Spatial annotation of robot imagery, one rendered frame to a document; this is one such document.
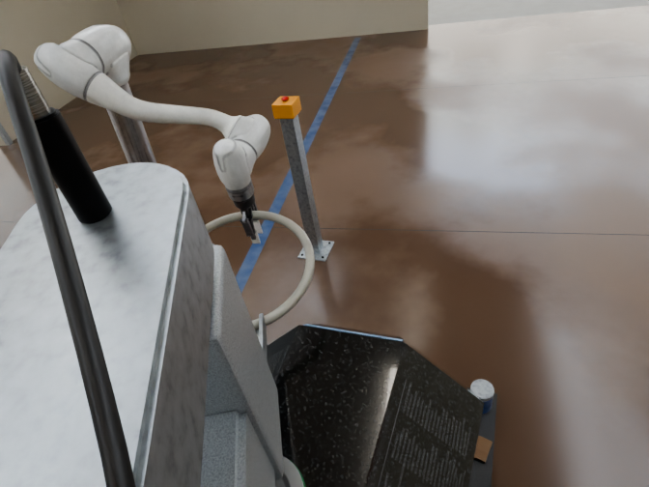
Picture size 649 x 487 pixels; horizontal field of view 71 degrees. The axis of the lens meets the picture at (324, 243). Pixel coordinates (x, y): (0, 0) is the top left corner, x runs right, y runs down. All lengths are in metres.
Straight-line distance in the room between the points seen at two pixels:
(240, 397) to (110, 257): 0.29
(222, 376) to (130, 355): 0.26
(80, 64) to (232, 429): 1.20
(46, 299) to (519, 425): 2.09
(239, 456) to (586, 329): 2.27
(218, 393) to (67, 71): 1.15
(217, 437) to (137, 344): 0.32
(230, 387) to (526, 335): 2.12
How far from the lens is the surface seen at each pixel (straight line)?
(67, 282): 0.36
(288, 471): 1.26
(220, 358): 0.63
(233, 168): 1.45
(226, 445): 0.70
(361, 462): 1.27
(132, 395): 0.39
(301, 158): 2.69
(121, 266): 0.51
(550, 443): 2.34
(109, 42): 1.71
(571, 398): 2.47
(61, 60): 1.61
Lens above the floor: 2.02
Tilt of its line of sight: 39 degrees down
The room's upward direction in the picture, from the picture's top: 11 degrees counter-clockwise
